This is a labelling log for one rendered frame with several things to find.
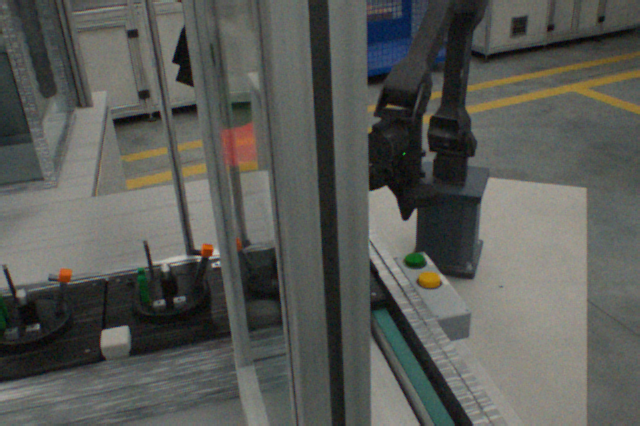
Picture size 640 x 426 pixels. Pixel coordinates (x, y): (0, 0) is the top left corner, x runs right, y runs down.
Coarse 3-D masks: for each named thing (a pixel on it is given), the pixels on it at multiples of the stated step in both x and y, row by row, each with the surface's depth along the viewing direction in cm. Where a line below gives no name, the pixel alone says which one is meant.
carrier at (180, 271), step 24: (144, 240) 111; (168, 264) 109; (192, 264) 123; (120, 288) 117; (144, 288) 108; (168, 288) 109; (192, 288) 112; (216, 288) 115; (120, 312) 110; (144, 312) 106; (168, 312) 106; (192, 312) 107; (216, 312) 109; (120, 336) 101; (144, 336) 104; (168, 336) 103; (192, 336) 103; (216, 336) 104
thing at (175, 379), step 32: (192, 256) 127; (0, 288) 121; (32, 288) 121; (160, 352) 101; (192, 352) 102; (224, 352) 101; (0, 384) 97; (32, 384) 97; (64, 384) 96; (96, 384) 97; (128, 384) 98; (160, 384) 100; (192, 384) 101; (224, 384) 103; (0, 416) 95; (32, 416) 96; (64, 416) 98; (96, 416) 100; (128, 416) 101
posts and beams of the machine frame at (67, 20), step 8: (56, 0) 232; (64, 0) 232; (64, 8) 235; (64, 16) 235; (72, 16) 237; (64, 24) 236; (72, 24) 237; (64, 32) 237; (72, 32) 238; (72, 40) 240; (72, 48) 241; (80, 48) 244; (72, 56) 242; (80, 56) 243; (72, 64) 243; (80, 64) 244; (80, 72) 246; (80, 80) 248; (88, 80) 252; (80, 88) 248; (88, 88) 250; (80, 96) 250; (88, 96) 251; (88, 104) 252
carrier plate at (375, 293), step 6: (372, 276) 116; (372, 282) 114; (372, 288) 112; (378, 288) 112; (372, 294) 111; (378, 294) 111; (384, 294) 111; (372, 300) 109; (378, 300) 109; (384, 300) 109; (372, 306) 109; (378, 306) 110; (384, 306) 110
